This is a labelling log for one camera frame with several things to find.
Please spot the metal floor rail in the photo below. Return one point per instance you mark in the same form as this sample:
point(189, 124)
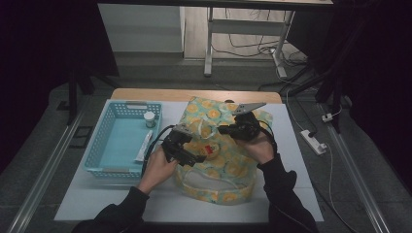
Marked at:
point(359, 184)
point(42, 181)

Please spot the black stand leg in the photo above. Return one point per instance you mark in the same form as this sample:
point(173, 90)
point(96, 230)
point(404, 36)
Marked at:
point(72, 103)

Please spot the white cabinet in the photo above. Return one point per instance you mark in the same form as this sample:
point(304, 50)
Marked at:
point(139, 29)

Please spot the black curtain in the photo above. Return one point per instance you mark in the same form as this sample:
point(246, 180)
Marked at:
point(32, 48)
point(382, 64)

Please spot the white-legged desk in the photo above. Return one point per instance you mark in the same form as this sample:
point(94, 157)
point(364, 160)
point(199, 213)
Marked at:
point(246, 26)

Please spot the white plug adapter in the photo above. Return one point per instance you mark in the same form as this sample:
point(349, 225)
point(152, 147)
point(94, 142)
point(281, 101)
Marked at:
point(327, 117)

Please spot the person's right hand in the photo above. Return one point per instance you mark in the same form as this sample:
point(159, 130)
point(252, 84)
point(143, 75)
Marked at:
point(260, 150)

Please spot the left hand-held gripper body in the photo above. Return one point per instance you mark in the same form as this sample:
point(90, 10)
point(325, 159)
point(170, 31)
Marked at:
point(175, 145)

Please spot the person's left hand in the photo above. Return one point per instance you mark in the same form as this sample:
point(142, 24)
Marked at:
point(157, 171)

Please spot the white power strip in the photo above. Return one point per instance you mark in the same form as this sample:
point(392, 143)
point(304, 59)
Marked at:
point(312, 140)

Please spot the light blue perforated plastic basket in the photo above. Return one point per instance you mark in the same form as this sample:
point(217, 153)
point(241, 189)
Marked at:
point(126, 142)

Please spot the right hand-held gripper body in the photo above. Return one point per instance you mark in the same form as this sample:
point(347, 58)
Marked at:
point(246, 127)

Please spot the white tube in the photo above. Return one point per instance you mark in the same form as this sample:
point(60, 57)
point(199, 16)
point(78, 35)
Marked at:
point(144, 146)

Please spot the yellow flower print bag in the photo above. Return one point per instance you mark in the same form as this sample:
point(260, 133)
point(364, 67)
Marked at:
point(226, 168)

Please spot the small white jar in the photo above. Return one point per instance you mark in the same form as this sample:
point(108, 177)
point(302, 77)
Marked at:
point(149, 119)

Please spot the round tin with red label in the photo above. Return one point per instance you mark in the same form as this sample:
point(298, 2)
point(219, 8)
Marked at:
point(208, 149)

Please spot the black floor plate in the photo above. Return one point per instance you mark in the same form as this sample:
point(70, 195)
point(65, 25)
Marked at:
point(82, 137)

